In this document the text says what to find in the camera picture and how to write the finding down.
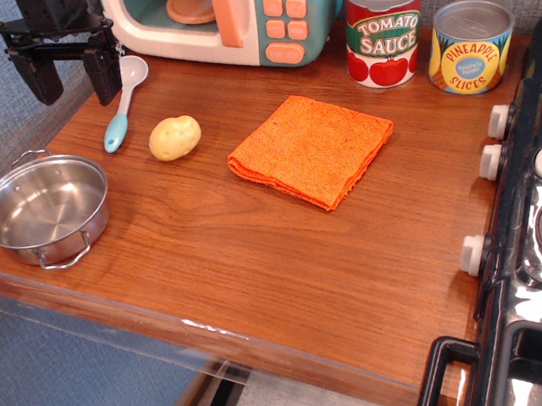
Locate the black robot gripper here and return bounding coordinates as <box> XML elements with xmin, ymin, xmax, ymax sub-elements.
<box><xmin>0</xmin><ymin>0</ymin><xmax>122</xmax><ymax>106</ymax></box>

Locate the orange cloth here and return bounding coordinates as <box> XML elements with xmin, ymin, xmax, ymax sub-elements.
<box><xmin>227</xmin><ymin>95</ymin><xmax>394</xmax><ymax>211</ymax></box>

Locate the yellow toy potato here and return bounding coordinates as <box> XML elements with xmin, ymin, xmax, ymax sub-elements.
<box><xmin>148</xmin><ymin>115</ymin><xmax>202</xmax><ymax>162</ymax></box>

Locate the stainless steel pot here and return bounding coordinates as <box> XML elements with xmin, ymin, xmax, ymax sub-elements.
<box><xmin>0</xmin><ymin>149</ymin><xmax>110</xmax><ymax>271</ymax></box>

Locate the toy microwave teal and cream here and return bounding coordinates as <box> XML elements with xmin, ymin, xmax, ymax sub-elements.
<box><xmin>100</xmin><ymin>0</ymin><xmax>344</xmax><ymax>68</ymax></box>

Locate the tomato sauce can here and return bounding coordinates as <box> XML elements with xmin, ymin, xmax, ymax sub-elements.
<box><xmin>345</xmin><ymin>0</ymin><xmax>422</xmax><ymax>89</ymax></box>

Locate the pineapple slices can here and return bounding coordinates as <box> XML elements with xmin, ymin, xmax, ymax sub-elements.
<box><xmin>428</xmin><ymin>0</ymin><xmax>515</xmax><ymax>96</ymax></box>

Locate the white stove knob upper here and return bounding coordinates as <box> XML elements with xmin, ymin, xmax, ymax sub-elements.
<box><xmin>487</xmin><ymin>104</ymin><xmax>511</xmax><ymax>140</ymax></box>

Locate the white stove knob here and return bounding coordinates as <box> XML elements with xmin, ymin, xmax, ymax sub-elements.
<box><xmin>459</xmin><ymin>235</ymin><xmax>485</xmax><ymax>277</ymax></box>
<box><xmin>478</xmin><ymin>144</ymin><xmax>503</xmax><ymax>181</ymax></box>
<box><xmin>487</xmin><ymin>104</ymin><xmax>511</xmax><ymax>140</ymax></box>

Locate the white stove knob middle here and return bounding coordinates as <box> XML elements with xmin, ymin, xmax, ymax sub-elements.
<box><xmin>478</xmin><ymin>144</ymin><xmax>503</xmax><ymax>181</ymax></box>

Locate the white stove knob lower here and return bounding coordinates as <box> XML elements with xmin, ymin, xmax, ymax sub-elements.
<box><xmin>459</xmin><ymin>235</ymin><xmax>485</xmax><ymax>277</ymax></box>

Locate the black toy stove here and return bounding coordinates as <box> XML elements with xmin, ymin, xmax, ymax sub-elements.
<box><xmin>359</xmin><ymin>8</ymin><xmax>542</xmax><ymax>406</ymax></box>

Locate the white spoon teal handle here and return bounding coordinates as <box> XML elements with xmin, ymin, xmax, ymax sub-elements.
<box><xmin>103</xmin><ymin>55</ymin><xmax>149</xmax><ymax>154</ymax></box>

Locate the black oven door handle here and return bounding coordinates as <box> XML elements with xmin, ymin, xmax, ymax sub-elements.
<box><xmin>416</xmin><ymin>336</ymin><xmax>480</xmax><ymax>406</ymax></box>

